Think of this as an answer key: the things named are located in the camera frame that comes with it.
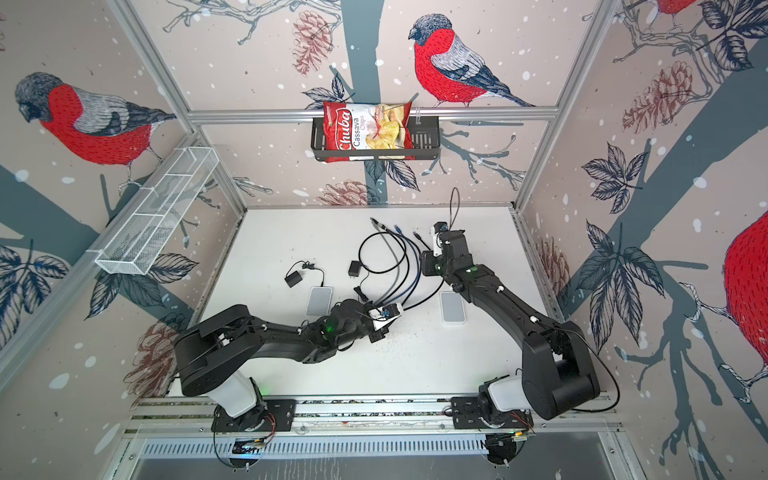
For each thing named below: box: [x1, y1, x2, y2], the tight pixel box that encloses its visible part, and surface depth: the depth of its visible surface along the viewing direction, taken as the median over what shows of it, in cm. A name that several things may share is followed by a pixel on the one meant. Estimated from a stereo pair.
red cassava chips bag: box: [323, 101, 414, 163], surface depth 90 cm
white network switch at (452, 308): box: [439, 291, 467, 325], surface depth 92 cm
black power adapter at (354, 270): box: [348, 260, 369, 301], surface depth 102 cm
